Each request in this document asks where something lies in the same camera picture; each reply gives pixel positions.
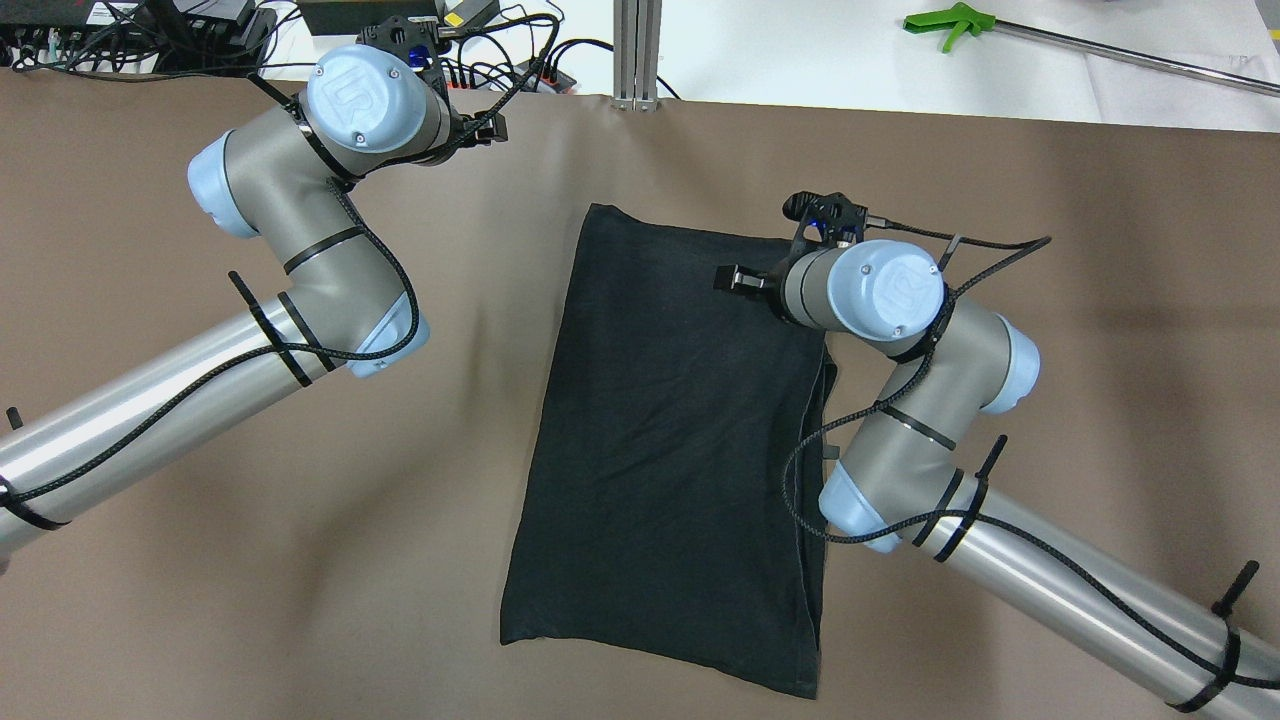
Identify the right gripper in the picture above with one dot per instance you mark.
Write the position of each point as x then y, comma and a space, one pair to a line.
768, 282

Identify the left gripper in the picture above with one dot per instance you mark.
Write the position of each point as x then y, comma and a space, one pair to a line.
487, 129

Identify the black printed t-shirt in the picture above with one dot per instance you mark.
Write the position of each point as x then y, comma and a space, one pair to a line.
654, 516

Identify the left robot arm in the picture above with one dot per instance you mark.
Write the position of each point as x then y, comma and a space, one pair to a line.
284, 177

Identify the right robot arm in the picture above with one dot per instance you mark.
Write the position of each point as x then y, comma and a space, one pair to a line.
897, 479

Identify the black power adapter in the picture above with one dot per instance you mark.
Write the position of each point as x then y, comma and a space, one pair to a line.
471, 14

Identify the black box device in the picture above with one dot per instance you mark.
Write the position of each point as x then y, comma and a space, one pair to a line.
335, 18

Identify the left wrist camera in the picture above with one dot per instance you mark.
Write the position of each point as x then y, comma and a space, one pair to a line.
421, 44

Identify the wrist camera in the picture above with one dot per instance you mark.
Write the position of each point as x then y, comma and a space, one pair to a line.
824, 220
421, 44

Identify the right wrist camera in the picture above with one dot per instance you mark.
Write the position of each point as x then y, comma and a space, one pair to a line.
824, 220

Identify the aluminium frame post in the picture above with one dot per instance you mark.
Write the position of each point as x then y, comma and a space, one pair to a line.
636, 44

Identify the green handled grabber tool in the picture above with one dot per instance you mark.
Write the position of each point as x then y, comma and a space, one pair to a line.
963, 19

